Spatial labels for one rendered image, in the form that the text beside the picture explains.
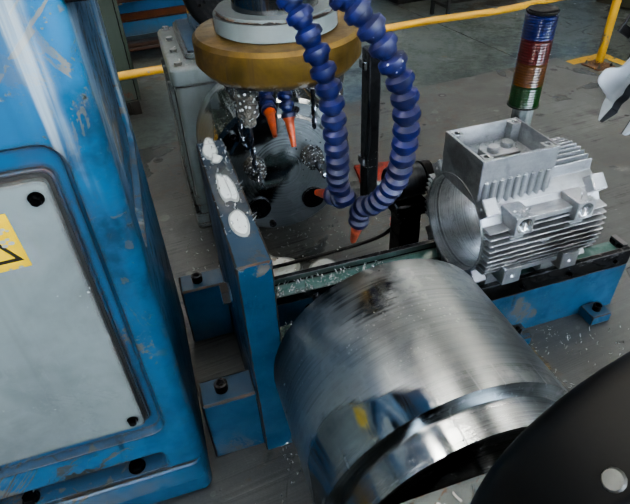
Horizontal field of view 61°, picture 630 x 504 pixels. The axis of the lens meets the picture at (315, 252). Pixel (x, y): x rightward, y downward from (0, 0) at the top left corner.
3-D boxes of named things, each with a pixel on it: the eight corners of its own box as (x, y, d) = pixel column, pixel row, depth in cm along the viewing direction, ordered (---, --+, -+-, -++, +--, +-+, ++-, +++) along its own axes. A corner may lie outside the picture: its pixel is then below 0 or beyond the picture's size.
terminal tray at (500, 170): (476, 209, 74) (485, 163, 70) (439, 173, 82) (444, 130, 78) (549, 191, 77) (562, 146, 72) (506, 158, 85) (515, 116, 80)
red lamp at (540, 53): (528, 67, 102) (533, 43, 99) (509, 58, 106) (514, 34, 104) (554, 63, 103) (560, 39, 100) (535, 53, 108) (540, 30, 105)
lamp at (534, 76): (523, 90, 105) (528, 67, 102) (505, 80, 109) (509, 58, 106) (549, 86, 106) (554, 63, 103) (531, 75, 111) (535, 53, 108)
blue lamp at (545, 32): (533, 43, 99) (538, 18, 96) (514, 34, 104) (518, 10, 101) (560, 39, 100) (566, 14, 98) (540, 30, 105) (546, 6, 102)
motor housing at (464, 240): (476, 307, 81) (498, 202, 69) (418, 237, 95) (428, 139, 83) (586, 275, 85) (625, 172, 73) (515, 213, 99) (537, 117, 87)
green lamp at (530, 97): (518, 112, 108) (523, 90, 105) (501, 101, 112) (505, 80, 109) (544, 107, 109) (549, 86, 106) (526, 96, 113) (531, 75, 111)
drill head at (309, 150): (230, 270, 90) (205, 135, 75) (196, 160, 121) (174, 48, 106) (367, 238, 96) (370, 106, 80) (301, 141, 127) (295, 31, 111)
